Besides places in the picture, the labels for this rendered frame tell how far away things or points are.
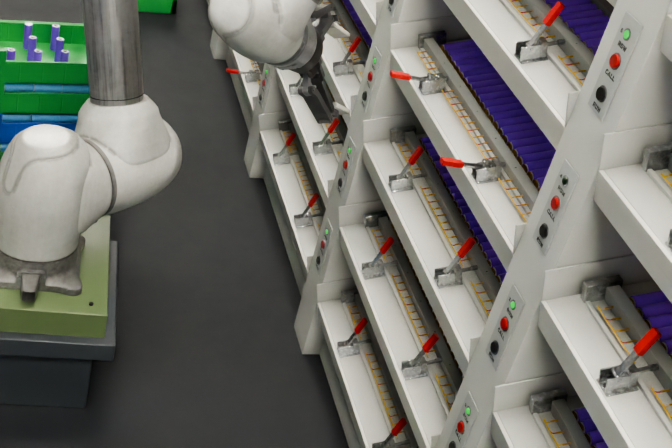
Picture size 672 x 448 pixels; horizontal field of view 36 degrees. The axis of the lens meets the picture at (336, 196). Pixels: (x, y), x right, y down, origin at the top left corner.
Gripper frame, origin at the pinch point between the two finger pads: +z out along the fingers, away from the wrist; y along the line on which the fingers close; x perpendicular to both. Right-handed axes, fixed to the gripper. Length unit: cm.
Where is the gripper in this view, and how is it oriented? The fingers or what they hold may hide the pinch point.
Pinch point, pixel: (339, 72)
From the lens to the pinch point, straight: 177.7
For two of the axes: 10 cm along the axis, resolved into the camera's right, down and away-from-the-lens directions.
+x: 9.3, -0.5, -3.6
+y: 0.0, 9.9, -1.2
